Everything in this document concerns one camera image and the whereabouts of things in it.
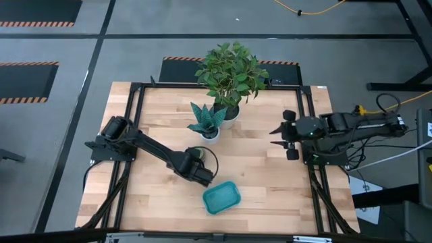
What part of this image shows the dark grey floor box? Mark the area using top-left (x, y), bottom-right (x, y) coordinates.
top-left (403, 200), bottom-right (432, 243)

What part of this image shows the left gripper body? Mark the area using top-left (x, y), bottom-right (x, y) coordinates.
top-left (182, 154), bottom-right (207, 182)

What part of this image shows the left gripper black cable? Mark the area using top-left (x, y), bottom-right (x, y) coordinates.
top-left (194, 145), bottom-right (220, 179)

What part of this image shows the black stand frame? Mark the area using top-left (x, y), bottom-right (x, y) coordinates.
top-left (366, 0), bottom-right (432, 92)

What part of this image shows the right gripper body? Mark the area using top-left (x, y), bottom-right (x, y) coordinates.
top-left (282, 109), bottom-right (301, 162)

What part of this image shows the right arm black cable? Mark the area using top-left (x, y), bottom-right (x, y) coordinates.
top-left (375, 92), bottom-right (402, 114)

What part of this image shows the black hazard-striped floor mat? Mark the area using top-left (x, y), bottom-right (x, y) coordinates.
top-left (0, 0), bottom-right (84, 28)
top-left (158, 56), bottom-right (304, 86)
top-left (0, 61), bottom-right (60, 105)

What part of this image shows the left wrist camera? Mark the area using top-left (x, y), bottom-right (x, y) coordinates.
top-left (199, 170), bottom-right (215, 188)

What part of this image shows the grey furniture foot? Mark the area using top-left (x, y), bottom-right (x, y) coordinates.
top-left (0, 148), bottom-right (26, 163)

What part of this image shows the grey cabinet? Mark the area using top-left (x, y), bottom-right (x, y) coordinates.
top-left (416, 107), bottom-right (432, 210)

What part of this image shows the black aluminium table frame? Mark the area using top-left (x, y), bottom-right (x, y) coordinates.
top-left (74, 80), bottom-right (361, 236)

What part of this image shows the black camera rig bar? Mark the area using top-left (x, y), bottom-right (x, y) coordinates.
top-left (0, 228), bottom-right (432, 243)

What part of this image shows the teal plastic basket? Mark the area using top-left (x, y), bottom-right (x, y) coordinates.
top-left (202, 180), bottom-right (242, 216)

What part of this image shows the snake plant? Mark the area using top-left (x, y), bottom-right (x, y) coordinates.
top-left (186, 101), bottom-right (228, 146)

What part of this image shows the leafy green potted plant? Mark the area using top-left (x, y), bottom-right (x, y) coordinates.
top-left (194, 40), bottom-right (270, 130)

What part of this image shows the yellow cable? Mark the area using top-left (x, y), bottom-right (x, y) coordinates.
top-left (273, 0), bottom-right (347, 17)
top-left (357, 90), bottom-right (432, 115)

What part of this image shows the white cable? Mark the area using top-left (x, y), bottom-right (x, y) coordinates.
top-left (350, 138), bottom-right (432, 171)

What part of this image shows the white paper sheet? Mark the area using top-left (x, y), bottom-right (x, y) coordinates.
top-left (349, 175), bottom-right (383, 225)

